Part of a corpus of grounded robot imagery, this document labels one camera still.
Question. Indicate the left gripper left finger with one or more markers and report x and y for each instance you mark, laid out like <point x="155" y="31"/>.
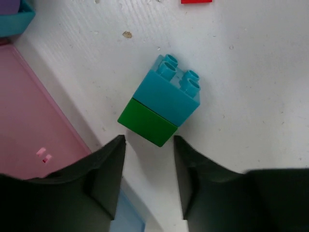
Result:
<point x="81" y="197"/>

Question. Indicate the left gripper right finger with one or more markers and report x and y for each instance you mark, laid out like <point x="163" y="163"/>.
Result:
<point x="216" y="199"/>

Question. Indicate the green teal lego pair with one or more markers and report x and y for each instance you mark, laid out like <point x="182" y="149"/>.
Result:
<point x="163" y="101"/>

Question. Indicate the teal green lego stack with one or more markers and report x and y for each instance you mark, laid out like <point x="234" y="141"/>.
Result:
<point x="15" y="17"/>

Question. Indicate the left light blue bin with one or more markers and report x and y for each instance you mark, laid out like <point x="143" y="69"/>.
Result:
<point x="126" y="219"/>

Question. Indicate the large pink bin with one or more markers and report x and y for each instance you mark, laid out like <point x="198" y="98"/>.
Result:
<point x="36" y="138"/>

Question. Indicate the small red lego stud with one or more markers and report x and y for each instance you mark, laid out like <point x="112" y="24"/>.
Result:
<point x="195" y="1"/>

